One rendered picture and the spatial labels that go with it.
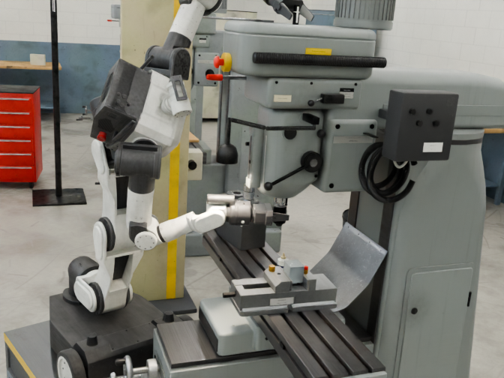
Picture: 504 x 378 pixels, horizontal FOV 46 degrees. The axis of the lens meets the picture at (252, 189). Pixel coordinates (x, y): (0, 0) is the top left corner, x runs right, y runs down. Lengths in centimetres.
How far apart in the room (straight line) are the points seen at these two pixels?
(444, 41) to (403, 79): 623
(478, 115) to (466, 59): 566
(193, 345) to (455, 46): 651
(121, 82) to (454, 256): 136
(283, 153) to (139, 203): 52
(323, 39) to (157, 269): 245
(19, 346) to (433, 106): 208
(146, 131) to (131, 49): 163
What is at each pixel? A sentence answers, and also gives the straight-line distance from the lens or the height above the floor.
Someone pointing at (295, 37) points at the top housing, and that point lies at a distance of 190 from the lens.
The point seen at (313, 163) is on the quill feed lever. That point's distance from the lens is 199.
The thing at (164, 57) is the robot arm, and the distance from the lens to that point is 223.
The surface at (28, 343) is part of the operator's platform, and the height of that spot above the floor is 40.
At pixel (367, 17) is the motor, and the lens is 206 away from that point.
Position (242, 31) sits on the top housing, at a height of 186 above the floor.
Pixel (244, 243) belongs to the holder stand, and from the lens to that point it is 250.
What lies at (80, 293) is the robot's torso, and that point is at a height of 68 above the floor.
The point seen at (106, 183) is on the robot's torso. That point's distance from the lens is 240.
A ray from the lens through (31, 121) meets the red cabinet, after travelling 643.
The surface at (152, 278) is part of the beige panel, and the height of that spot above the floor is 19.
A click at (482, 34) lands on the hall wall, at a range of 781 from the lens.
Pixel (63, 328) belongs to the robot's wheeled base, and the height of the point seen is 57.
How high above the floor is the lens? 192
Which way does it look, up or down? 17 degrees down
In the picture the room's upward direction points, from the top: 4 degrees clockwise
